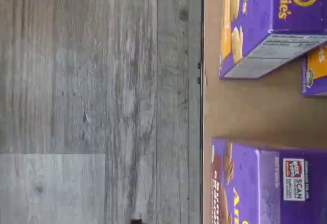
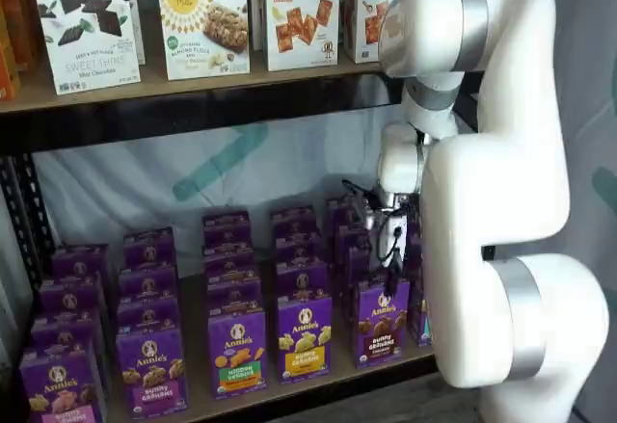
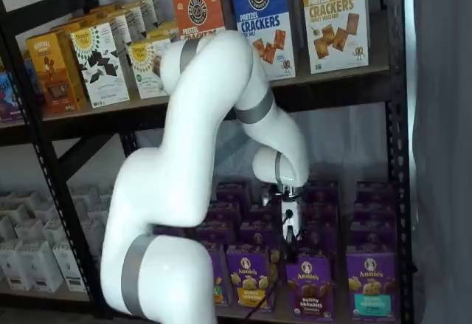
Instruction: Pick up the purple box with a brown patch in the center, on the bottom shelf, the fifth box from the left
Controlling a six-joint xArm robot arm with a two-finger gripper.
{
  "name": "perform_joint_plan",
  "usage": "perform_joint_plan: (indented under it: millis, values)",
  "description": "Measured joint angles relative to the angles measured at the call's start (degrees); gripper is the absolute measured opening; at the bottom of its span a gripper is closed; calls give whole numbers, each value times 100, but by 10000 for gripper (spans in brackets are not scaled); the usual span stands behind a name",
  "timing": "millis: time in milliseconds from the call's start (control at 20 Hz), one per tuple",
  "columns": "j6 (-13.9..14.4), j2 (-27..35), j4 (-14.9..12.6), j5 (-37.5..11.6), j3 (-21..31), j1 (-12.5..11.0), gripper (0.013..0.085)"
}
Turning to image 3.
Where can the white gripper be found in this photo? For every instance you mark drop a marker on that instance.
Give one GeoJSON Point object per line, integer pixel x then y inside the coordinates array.
{"type": "Point", "coordinates": [296, 209]}

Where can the purple box brown patch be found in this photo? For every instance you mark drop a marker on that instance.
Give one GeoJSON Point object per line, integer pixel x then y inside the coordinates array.
{"type": "Point", "coordinates": [309, 294]}

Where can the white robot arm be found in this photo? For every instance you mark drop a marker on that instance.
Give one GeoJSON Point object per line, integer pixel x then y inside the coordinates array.
{"type": "Point", "coordinates": [184, 117]}

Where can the purple box yellow patch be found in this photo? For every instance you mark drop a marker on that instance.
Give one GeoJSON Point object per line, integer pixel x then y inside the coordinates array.
{"type": "Point", "coordinates": [247, 283]}

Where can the purple box teal patch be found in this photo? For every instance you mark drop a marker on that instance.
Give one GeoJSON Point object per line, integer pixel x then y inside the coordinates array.
{"type": "Point", "coordinates": [370, 287]}

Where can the purple box green patch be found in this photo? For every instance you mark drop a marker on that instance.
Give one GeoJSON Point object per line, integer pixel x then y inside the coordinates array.
{"type": "Point", "coordinates": [220, 291]}

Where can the white box dark label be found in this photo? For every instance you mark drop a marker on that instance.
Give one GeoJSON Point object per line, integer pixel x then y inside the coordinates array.
{"type": "Point", "coordinates": [40, 268]}
{"type": "Point", "coordinates": [94, 233]}
{"type": "Point", "coordinates": [29, 230]}
{"type": "Point", "coordinates": [13, 265]}
{"type": "Point", "coordinates": [7, 230]}
{"type": "Point", "coordinates": [72, 268]}
{"type": "Point", "coordinates": [55, 230]}

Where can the blue pretzel crackers box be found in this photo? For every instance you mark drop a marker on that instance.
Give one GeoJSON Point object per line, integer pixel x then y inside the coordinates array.
{"type": "Point", "coordinates": [265, 25]}

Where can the gold pretzel crackers box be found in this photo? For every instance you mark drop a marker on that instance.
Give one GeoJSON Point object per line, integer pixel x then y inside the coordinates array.
{"type": "Point", "coordinates": [333, 25]}

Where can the orange pretzel crackers box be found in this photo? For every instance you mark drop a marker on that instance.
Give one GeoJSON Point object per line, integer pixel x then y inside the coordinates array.
{"type": "Point", "coordinates": [199, 10]}

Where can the white box dark crackers print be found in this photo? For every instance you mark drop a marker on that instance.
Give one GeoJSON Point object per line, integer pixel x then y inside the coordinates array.
{"type": "Point", "coordinates": [99, 65]}

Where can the white yellow cracker box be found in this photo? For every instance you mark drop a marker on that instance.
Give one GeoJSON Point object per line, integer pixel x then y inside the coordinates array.
{"type": "Point", "coordinates": [119, 29]}
{"type": "Point", "coordinates": [150, 10]}
{"type": "Point", "coordinates": [134, 19]}

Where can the yellow-orange snack box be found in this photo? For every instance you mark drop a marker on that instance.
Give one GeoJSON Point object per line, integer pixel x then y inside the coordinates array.
{"type": "Point", "coordinates": [51, 76]}

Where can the blue purple snack box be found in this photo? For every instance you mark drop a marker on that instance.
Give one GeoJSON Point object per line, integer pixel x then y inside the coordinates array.
{"type": "Point", "coordinates": [9, 99]}

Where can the black metal rack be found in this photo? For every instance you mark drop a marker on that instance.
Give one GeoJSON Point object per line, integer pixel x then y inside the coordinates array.
{"type": "Point", "coordinates": [14, 134]}
{"type": "Point", "coordinates": [398, 117]}

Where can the white fabric curtain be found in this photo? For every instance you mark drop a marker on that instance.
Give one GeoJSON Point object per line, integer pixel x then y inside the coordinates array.
{"type": "Point", "coordinates": [442, 154]}

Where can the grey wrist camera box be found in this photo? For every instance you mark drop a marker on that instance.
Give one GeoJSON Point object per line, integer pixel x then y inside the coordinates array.
{"type": "Point", "coordinates": [271, 196]}

